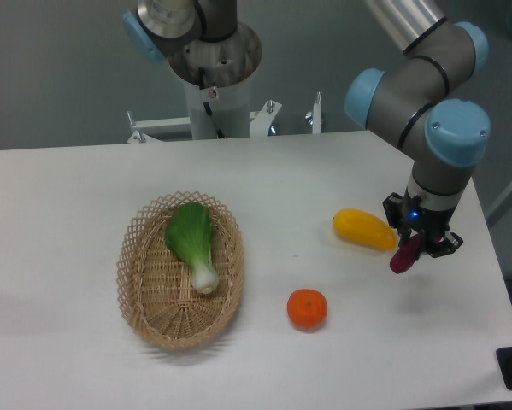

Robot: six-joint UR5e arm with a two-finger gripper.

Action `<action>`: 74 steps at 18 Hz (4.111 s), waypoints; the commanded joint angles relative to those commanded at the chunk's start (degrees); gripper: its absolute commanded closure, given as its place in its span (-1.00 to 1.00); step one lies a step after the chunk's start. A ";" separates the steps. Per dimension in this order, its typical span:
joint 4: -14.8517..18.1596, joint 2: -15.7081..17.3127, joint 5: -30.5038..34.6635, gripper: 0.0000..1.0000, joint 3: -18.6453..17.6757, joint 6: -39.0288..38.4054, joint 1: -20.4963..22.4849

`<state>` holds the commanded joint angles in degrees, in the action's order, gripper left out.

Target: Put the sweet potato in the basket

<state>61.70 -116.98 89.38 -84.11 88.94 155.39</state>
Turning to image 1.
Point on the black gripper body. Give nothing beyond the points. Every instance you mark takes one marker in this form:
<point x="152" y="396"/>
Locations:
<point x="408" y="210"/>

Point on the woven wicker basket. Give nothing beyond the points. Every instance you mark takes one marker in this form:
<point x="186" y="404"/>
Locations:
<point x="155" y="293"/>

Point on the orange tangerine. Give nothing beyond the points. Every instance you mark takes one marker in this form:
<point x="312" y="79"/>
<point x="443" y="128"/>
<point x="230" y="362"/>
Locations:
<point x="306" y="308"/>

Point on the yellow mango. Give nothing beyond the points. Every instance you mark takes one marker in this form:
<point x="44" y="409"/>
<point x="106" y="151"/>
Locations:
<point x="364" y="228"/>

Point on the green bok choy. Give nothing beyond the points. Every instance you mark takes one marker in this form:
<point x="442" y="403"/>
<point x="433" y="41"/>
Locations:
<point x="189" y="236"/>

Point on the purple sweet potato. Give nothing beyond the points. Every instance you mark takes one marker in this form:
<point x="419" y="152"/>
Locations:
<point x="406" y="257"/>

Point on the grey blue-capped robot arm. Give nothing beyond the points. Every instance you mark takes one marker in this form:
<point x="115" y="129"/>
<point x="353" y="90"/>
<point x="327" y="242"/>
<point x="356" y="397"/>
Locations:
<point x="410" y="109"/>

